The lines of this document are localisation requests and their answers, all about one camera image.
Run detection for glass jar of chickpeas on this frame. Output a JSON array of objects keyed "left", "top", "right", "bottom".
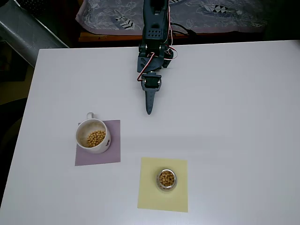
[{"left": 155, "top": 167, "right": 178, "bottom": 192}]

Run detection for loose poured soybeans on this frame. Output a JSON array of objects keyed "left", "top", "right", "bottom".
[{"left": 86, "top": 130, "right": 107, "bottom": 149}]

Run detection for purple paper mat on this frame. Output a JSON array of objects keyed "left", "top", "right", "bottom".
[{"left": 75, "top": 120, "right": 121, "bottom": 167}]

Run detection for white ceramic mug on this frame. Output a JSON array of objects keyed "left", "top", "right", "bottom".
[{"left": 75, "top": 112, "right": 112, "bottom": 155}]

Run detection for floral patterned blanket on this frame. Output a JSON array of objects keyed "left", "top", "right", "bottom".
[{"left": 75, "top": 0, "right": 272, "bottom": 36}]

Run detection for yellow paper mat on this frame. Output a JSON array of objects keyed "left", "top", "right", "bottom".
[{"left": 137, "top": 157, "right": 189, "bottom": 213}]

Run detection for silver foil padded roll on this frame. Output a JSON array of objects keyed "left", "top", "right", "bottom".
[{"left": 0, "top": 0, "right": 70, "bottom": 69}]

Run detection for brown wooden bed frame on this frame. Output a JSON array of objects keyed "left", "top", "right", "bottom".
[{"left": 78, "top": 31, "right": 191, "bottom": 43}]

